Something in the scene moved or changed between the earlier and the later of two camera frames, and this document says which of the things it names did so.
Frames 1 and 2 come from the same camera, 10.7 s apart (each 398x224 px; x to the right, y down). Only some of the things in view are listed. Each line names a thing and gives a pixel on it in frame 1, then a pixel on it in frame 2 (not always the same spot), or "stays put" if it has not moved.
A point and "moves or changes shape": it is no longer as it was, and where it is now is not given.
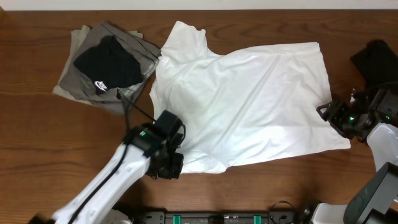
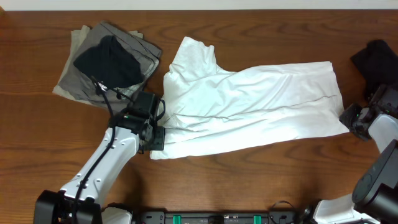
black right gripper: (333, 114) → (346, 118)
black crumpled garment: (378, 62) stays put
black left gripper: (176, 173) → (160, 143)
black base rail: (219, 218) stays put
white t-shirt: (242, 107) moves or changes shape
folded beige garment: (78, 38) stays put
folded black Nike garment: (109, 65) stays put
